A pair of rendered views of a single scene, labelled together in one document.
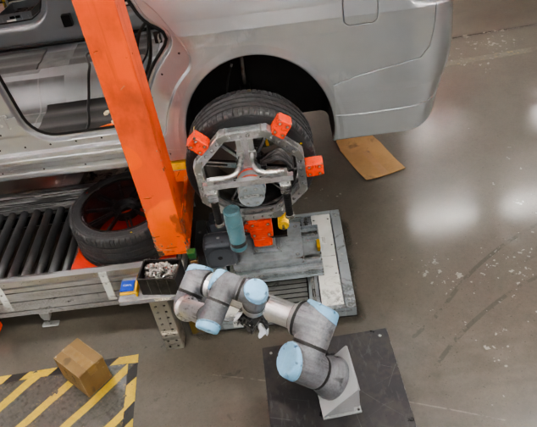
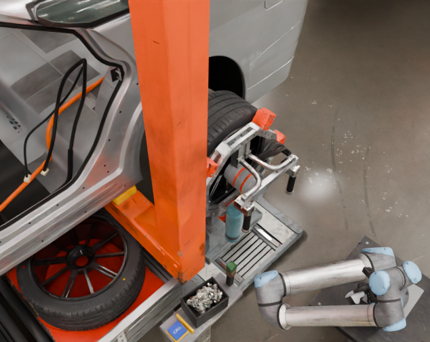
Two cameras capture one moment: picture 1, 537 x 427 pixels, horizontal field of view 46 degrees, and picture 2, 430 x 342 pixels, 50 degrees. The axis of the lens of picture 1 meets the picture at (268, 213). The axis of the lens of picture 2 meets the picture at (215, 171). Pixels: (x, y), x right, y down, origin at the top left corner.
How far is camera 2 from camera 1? 2.13 m
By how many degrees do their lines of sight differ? 37
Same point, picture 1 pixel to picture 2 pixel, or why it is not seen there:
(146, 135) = (201, 184)
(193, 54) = not seen: hidden behind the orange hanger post
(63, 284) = not seen: outside the picture
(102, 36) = (188, 103)
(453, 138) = not seen: hidden behind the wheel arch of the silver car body
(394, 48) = (289, 18)
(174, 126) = (131, 158)
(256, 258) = (216, 235)
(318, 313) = (388, 256)
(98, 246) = (99, 311)
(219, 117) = (215, 134)
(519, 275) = (359, 153)
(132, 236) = (129, 282)
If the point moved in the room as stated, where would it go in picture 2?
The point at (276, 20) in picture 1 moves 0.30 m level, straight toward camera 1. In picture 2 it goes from (221, 22) to (269, 49)
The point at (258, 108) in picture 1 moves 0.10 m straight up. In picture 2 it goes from (239, 111) to (240, 96)
